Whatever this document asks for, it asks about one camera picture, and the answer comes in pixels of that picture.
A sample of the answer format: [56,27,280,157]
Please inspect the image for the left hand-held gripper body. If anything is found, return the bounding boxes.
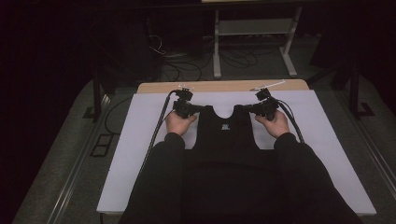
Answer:
[172,83,198,119]

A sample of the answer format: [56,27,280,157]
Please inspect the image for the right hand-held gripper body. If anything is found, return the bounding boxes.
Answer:
[249,79,286,121]

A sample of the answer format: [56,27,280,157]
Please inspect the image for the black tank top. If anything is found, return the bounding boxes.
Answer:
[182,105,283,224]

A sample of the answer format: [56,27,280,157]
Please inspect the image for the person's left hand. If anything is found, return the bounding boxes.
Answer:
[164,111,198,137]

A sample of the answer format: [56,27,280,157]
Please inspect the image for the person's right hand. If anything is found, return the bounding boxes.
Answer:
[254,109,290,139]

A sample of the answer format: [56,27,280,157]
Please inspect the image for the wooden table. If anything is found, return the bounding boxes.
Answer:
[136,78,310,94]

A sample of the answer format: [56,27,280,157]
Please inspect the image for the white table mat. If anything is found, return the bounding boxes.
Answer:
[96,90,377,217]

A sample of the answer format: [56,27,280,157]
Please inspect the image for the black metal stand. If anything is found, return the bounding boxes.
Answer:
[306,59,376,119]
[82,69,110,122]

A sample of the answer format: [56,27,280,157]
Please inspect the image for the left hand-held gripper cable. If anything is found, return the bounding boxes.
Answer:
[138,90,179,175]

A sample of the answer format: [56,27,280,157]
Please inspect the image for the hand-held gripper cable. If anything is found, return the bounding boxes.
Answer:
[275,99,305,144]
[138,90,179,175]

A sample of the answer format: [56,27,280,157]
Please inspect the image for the right hand-held gripper cable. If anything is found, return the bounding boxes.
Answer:
[275,99,305,144]

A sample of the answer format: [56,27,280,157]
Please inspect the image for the tangle of floor cables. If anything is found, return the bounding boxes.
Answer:
[148,34,260,82]

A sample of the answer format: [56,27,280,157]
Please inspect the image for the white metal desk frame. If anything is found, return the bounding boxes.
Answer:
[212,7,304,79]

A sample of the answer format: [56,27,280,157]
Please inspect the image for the thin black floor cable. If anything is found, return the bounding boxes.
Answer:
[104,96,134,136]

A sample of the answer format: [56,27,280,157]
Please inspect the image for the black floor socket frame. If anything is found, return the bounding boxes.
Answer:
[90,133,114,158]

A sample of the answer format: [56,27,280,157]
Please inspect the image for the aluminium floor rail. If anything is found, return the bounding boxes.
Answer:
[334,90,396,200]
[46,92,111,224]

